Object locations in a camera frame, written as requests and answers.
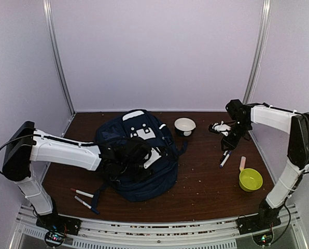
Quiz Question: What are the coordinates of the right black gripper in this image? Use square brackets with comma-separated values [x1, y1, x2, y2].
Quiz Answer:
[221, 120, 251, 151]

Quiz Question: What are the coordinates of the purple capped white marker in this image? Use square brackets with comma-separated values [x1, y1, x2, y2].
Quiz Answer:
[219, 151, 232, 168]

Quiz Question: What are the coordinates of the navy blue student backpack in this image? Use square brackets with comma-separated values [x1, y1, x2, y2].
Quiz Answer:
[91, 109, 188, 209]

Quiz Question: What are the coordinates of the black capped white marker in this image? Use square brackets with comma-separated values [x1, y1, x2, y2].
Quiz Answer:
[220, 153, 228, 163]

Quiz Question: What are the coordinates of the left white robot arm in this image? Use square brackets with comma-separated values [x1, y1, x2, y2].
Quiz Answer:
[0, 121, 161, 230]

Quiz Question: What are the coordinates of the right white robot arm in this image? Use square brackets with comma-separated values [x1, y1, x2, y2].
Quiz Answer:
[231, 124, 309, 217]

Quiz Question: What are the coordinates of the red tipped white marker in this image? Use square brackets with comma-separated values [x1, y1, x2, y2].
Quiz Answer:
[71, 188, 94, 198]

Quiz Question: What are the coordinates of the blue capped white marker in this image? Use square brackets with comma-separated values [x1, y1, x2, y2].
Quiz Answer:
[74, 196, 100, 215]

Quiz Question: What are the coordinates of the white and navy bowl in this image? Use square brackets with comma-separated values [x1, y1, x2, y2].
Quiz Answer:
[174, 117, 196, 137]

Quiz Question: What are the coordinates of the lime green bowl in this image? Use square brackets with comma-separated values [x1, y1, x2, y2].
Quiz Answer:
[238, 168, 263, 192]

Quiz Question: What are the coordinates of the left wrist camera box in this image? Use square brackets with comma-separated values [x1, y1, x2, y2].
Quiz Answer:
[101, 137, 162, 169]

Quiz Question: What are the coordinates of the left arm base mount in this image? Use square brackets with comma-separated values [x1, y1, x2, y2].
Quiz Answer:
[33, 209, 81, 248]

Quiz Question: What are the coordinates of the right aluminium corner post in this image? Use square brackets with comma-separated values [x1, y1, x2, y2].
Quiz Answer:
[242, 0, 272, 104]

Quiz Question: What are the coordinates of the aluminium corner post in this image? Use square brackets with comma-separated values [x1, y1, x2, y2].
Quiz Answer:
[242, 0, 272, 104]
[42, 0, 75, 115]

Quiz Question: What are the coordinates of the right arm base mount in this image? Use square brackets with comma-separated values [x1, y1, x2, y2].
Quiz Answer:
[236, 200, 284, 246]

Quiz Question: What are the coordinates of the aluminium front rail frame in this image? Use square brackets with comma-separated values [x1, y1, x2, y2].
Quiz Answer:
[10, 204, 308, 249]

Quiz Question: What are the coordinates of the left aluminium corner post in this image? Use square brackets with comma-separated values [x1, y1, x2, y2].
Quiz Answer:
[42, 0, 75, 115]

